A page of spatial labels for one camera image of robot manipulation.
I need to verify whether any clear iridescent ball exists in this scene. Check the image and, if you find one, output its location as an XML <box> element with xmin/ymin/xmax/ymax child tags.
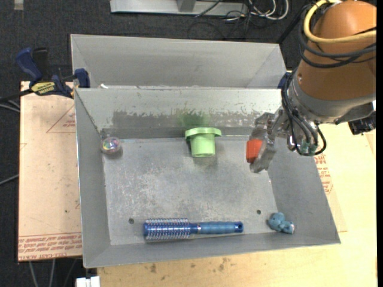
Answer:
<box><xmin>100</xmin><ymin>136</ymin><xmax>122</xmax><ymax>155</ymax></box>

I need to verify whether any blue hairbrush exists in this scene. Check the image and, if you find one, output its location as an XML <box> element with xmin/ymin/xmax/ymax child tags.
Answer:
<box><xmin>142</xmin><ymin>218</ymin><xmax>244</xmax><ymax>242</ymax></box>

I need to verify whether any brown cardboard board, red print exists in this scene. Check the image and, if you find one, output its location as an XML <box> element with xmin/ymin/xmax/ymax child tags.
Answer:
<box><xmin>17</xmin><ymin>81</ymin><xmax>348</xmax><ymax>262</ymax></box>

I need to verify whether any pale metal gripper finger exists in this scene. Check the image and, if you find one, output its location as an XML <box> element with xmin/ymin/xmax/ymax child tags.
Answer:
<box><xmin>249</xmin><ymin>139</ymin><xmax>278</xmax><ymax>174</ymax></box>
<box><xmin>250</xmin><ymin>125</ymin><xmax>271</xmax><ymax>143</ymax></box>

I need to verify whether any blue toy animal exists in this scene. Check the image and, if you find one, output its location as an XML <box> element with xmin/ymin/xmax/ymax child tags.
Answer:
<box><xmin>267</xmin><ymin>212</ymin><xmax>296</xmax><ymax>236</ymax></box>

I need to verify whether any light green plastic cup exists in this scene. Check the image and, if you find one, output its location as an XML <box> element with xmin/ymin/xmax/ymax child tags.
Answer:
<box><xmin>184</xmin><ymin>127</ymin><xmax>223</xmax><ymax>158</ymax></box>

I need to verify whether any grey metal bin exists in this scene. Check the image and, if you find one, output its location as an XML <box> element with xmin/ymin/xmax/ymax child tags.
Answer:
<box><xmin>70</xmin><ymin>33</ymin><xmax>341</xmax><ymax>269</ymax></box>

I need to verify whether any orange-red block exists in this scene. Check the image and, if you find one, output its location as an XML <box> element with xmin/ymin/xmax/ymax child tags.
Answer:
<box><xmin>246</xmin><ymin>139</ymin><xmax>265</xmax><ymax>163</ymax></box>

